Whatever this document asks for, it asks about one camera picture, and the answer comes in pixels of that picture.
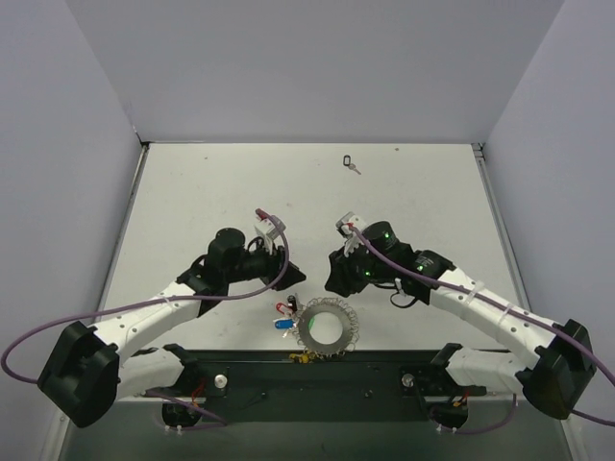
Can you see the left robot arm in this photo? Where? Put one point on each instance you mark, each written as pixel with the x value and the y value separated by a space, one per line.
pixel 91 367

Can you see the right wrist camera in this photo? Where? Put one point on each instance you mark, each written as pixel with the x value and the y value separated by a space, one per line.
pixel 346 225

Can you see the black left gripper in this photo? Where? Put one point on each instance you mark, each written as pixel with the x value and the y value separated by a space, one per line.
pixel 280 267

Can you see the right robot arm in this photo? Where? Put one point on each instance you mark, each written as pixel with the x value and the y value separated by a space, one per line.
pixel 547 362

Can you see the blue key tag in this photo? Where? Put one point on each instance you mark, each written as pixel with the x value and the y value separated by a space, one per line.
pixel 283 324

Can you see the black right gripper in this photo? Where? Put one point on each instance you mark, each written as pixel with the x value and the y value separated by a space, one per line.
pixel 346 271

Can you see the black key tag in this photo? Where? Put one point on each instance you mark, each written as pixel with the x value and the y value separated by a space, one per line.
pixel 291 303

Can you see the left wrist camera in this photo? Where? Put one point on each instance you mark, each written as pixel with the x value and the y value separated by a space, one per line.
pixel 268 227

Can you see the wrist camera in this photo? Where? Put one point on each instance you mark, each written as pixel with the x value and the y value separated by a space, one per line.
pixel 268 227
pixel 346 225

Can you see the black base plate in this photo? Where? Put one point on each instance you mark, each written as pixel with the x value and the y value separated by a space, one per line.
pixel 356 387

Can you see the loose key with black tag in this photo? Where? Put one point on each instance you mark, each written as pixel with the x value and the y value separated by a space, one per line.
pixel 348 163

